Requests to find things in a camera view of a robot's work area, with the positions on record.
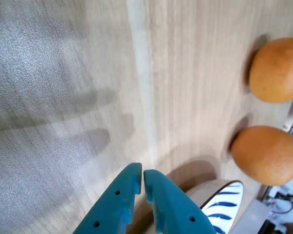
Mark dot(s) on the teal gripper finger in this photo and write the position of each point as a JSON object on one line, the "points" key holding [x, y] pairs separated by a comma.
{"points": [[175, 209], [110, 209]]}

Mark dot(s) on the large orange fruit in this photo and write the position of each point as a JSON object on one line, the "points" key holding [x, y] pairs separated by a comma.
{"points": [[266, 156]]}

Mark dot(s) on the small orange fruit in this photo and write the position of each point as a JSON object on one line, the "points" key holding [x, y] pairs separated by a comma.
{"points": [[276, 70]]}

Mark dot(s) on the white plate with blue strokes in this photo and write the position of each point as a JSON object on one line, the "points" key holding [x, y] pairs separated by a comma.
{"points": [[224, 207]]}

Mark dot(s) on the white flat panel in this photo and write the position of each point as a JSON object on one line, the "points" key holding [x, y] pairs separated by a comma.
{"points": [[251, 217]]}

